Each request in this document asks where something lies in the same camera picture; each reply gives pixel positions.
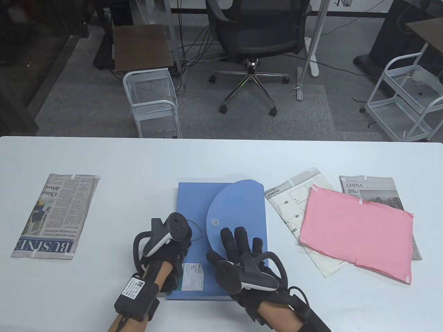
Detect person's left hand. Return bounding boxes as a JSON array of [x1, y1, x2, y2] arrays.
[[138, 221, 193, 295]]

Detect person's right hand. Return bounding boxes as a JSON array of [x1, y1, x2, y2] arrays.
[[207, 227, 299, 324]]

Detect blue folder with round flap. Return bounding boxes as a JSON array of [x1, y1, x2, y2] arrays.
[[166, 179, 269, 302]]

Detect person's right forearm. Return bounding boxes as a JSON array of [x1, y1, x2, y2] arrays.
[[259, 300, 306, 332]]

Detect black white left glove controller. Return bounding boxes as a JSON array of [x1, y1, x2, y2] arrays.
[[133, 212, 193, 274]]

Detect black white glove controller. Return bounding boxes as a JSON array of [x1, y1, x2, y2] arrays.
[[133, 212, 193, 274], [216, 252, 288, 295]]

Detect black white right glove controller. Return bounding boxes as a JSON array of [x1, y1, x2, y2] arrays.
[[216, 252, 288, 295]]

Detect white printed newspaper sheet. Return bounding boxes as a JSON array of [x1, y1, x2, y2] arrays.
[[264, 168, 350, 278]]

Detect pink paper sheet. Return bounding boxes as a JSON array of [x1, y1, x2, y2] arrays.
[[299, 184, 414, 285]]

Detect folded newspaper with colour photo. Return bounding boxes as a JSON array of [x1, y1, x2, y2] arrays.
[[11, 174, 101, 260]]

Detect folded newspaper with mountain photo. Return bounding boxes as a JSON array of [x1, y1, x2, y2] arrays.
[[339, 175, 423, 261]]

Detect small brown side table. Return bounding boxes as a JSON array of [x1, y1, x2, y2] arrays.
[[112, 24, 175, 73]]

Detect black office chair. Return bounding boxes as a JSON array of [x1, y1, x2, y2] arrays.
[[206, 0, 313, 117]]

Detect white desk leg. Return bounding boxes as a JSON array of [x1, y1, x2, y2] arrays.
[[295, 0, 332, 101]]

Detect black metal stand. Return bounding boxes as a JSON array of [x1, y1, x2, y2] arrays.
[[92, 0, 117, 70]]

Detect brown desk top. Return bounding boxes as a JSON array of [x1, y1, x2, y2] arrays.
[[406, 17, 443, 57]]

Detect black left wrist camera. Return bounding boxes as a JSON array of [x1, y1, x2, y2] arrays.
[[114, 274, 161, 321]]

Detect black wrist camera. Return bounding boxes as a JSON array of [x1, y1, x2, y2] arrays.
[[114, 274, 161, 321], [289, 286, 332, 332]]

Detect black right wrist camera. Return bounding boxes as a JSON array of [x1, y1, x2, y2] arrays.
[[289, 286, 332, 332]]

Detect small white wire trolley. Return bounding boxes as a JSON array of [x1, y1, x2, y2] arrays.
[[123, 68, 183, 139]]

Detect black floor cables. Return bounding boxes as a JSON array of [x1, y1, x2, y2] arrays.
[[173, 21, 230, 94]]

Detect large white wire trolley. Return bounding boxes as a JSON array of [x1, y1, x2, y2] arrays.
[[359, 43, 443, 142]]

